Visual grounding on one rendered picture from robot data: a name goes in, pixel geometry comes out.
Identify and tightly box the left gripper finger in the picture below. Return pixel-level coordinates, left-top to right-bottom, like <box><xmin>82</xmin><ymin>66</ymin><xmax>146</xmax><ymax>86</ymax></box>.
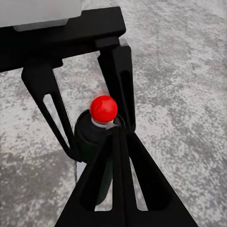
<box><xmin>21</xmin><ymin>56</ymin><xmax>82</xmax><ymax>162</ymax></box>
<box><xmin>90</xmin><ymin>35</ymin><xmax>136</xmax><ymax>132</ymax></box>

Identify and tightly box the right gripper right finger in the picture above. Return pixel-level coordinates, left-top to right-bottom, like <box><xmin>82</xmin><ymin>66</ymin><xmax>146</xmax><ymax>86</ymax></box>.
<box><xmin>119</xmin><ymin>126</ymin><xmax>198</xmax><ymax>227</ymax></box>

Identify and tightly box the insectifuge atomizer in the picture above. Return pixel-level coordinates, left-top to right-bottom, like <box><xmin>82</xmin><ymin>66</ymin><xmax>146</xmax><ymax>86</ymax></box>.
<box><xmin>74</xmin><ymin>95</ymin><xmax>126</xmax><ymax>206</ymax></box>

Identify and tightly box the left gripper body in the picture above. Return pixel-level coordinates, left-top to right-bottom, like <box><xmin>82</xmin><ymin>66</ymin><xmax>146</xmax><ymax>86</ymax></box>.
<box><xmin>0</xmin><ymin>6</ymin><xmax>126</xmax><ymax>73</ymax></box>

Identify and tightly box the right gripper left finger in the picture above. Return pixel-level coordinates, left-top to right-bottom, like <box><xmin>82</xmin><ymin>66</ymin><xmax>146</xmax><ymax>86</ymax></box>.
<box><xmin>54</xmin><ymin>126</ymin><xmax>126</xmax><ymax>227</ymax></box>

